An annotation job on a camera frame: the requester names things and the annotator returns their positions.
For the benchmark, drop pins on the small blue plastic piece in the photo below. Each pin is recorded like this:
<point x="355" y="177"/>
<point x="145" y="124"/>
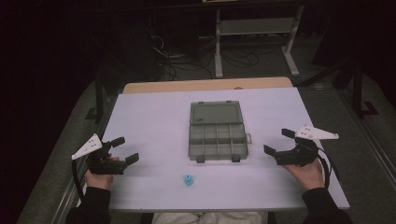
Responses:
<point x="188" y="179"/>

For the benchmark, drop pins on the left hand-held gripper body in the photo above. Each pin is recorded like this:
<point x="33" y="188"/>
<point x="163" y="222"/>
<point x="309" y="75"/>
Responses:
<point x="104" y="165"/>

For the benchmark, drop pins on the person's left hand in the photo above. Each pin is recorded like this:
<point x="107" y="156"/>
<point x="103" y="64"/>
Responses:
<point x="98" y="181"/>

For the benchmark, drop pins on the grey plastic compartment box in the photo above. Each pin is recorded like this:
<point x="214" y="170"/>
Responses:
<point x="218" y="130"/>

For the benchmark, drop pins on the white metal desk frame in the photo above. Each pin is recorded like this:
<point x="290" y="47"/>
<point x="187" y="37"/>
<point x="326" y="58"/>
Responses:
<point x="255" y="26"/>

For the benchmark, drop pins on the white board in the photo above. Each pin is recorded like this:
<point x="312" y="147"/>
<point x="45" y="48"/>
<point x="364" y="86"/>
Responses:
<point x="155" y="124"/>

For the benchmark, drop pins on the wooden table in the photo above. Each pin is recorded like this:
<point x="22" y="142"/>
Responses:
<point x="186" y="85"/>

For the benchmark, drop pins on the person's lap white cloth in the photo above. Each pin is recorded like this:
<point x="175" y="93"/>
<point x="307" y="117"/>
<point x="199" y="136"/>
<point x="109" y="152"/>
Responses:
<point x="211" y="218"/>

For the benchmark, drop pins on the person's right hand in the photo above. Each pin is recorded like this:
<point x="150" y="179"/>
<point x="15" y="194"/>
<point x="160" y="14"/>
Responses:
<point x="306" y="175"/>

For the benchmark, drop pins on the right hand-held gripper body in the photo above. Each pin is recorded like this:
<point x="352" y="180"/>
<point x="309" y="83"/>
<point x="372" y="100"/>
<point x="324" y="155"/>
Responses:
<point x="297" y="155"/>

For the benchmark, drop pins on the black metal stand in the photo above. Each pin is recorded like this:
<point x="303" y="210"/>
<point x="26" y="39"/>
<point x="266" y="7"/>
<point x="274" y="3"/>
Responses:
<point x="358" y="93"/>
<point x="99" y="93"/>

